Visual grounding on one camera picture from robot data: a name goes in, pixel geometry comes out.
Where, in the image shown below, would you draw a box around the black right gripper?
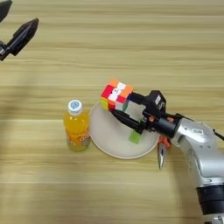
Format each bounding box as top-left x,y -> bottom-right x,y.
110,92 -> 179,139

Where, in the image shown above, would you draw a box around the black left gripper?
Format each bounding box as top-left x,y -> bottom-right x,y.
0,0 -> 39,62

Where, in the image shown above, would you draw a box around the multicoloured puzzle cube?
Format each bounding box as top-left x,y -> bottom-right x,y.
100,79 -> 135,112

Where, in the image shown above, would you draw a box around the orange juice bottle white cap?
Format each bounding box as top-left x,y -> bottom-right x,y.
63,99 -> 91,152

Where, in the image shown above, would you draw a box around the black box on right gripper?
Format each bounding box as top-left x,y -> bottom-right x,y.
144,90 -> 167,119

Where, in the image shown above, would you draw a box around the green rectangular block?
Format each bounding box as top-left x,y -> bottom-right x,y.
129,117 -> 145,144

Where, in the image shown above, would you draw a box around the round white plate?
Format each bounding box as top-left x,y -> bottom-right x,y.
87,100 -> 161,160

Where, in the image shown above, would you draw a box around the orange-handled pliers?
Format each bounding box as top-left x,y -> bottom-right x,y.
157,134 -> 172,171

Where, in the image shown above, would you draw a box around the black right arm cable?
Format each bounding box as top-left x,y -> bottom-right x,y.
212,129 -> 224,142

